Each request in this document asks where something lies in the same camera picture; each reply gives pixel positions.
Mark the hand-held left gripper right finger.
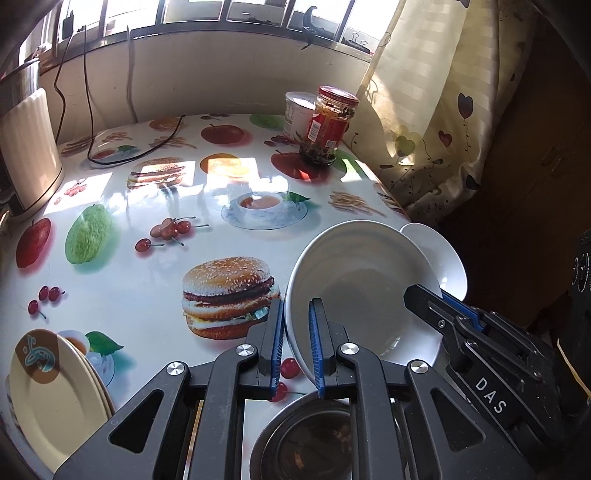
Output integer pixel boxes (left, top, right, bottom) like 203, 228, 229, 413
307, 298, 539, 480

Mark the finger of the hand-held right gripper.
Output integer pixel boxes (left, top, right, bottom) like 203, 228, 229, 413
441, 288, 541, 352
403, 283, 504, 374

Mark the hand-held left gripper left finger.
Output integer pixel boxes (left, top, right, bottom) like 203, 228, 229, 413
53, 298, 287, 480

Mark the white blue-striped bowl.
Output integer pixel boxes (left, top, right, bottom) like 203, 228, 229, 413
283, 220, 443, 398
399, 223, 468, 301

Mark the stainless steel bowl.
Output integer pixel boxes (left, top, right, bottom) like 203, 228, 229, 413
249, 399, 365, 480

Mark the printed food tablecloth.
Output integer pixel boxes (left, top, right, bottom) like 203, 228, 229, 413
0, 113, 411, 480

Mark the brown wooden cabinet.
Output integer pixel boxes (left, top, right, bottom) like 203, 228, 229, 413
443, 28, 591, 333

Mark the glass jar with red label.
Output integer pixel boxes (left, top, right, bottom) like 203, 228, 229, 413
299, 85, 360, 166

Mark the cream curtain with heart print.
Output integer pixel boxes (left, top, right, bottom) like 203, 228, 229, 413
342, 0, 532, 227

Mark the white plastic tub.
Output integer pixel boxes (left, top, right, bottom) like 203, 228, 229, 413
283, 91, 319, 141

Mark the small black binder clip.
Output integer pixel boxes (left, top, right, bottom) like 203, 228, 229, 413
344, 30, 373, 54

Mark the black hook-shaped object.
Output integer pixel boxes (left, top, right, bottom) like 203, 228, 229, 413
299, 6, 320, 51

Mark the cream electric kettle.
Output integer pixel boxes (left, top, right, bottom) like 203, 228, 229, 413
0, 60, 65, 217

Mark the white cable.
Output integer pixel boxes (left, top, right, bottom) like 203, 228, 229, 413
126, 25, 139, 121

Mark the black power cable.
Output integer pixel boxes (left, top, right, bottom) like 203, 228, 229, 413
83, 25, 185, 166

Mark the window frame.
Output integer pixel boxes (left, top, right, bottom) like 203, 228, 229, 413
41, 0, 402, 61

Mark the thin black cable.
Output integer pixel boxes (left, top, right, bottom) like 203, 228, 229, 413
53, 18, 77, 144

